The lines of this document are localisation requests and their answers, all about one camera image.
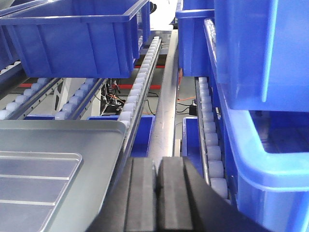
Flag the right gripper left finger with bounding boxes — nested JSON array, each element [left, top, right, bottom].
[[87, 158, 156, 232]]

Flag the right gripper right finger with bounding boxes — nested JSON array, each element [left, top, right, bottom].
[[157, 157, 266, 232]]

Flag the silver metal tray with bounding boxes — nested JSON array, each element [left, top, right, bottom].
[[0, 151, 83, 232]]

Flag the large grey tray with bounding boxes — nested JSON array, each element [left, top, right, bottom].
[[0, 120, 126, 232]]

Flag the far right roller track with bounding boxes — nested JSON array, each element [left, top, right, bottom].
[[195, 77, 232, 204]]

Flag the blue bin below middle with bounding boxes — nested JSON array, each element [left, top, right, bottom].
[[86, 115, 156, 158]]

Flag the blue bin below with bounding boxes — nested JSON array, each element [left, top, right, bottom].
[[182, 117, 203, 175], [86, 115, 156, 158]]

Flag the blue bin below right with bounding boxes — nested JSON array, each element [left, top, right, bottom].
[[182, 117, 203, 175]]

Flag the right white roller track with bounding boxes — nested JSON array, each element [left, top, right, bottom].
[[118, 36, 162, 157]]

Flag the white roller track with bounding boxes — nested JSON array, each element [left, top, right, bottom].
[[53, 78, 107, 120], [0, 78, 64, 120], [118, 36, 162, 157]]

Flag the blue bin front right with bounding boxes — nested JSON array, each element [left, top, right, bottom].
[[204, 18, 309, 232]]

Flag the middle white roller track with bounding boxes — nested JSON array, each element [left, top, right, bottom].
[[53, 78, 107, 120]]

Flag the blue bin upper right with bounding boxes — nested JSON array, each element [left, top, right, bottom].
[[176, 0, 214, 77]]

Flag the left white roller track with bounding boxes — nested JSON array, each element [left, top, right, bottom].
[[0, 78, 64, 120]]

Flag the blue bin stacked right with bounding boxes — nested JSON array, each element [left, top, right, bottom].
[[214, 0, 309, 112]]

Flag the large blue bin centre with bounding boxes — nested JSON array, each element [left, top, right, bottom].
[[0, 0, 150, 78]]

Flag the blue bin upper left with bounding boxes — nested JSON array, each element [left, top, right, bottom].
[[0, 26, 19, 69]]

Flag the right steel divider rail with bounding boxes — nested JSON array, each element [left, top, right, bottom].
[[148, 30, 178, 163]]

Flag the red metal floor frame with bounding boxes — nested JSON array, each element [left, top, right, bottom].
[[16, 64, 167, 90]]

